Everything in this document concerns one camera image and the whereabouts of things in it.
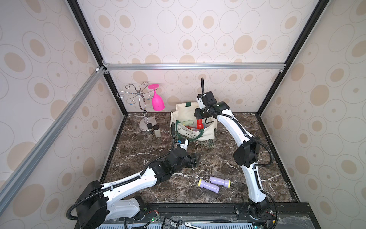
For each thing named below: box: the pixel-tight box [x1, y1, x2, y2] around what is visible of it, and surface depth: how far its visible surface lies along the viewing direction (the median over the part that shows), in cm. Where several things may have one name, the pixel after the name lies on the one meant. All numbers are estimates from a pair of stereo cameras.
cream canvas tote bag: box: [170, 101, 217, 142], surface depth 94 cm
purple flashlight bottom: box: [197, 178, 220, 194], surface depth 81 cm
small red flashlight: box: [196, 118, 204, 130], surface depth 92 cm
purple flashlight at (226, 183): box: [209, 176, 232, 188], surface depth 83 cm
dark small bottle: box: [146, 123, 153, 133], surface depth 102 cm
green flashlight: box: [181, 119, 194, 126], surface depth 105 cm
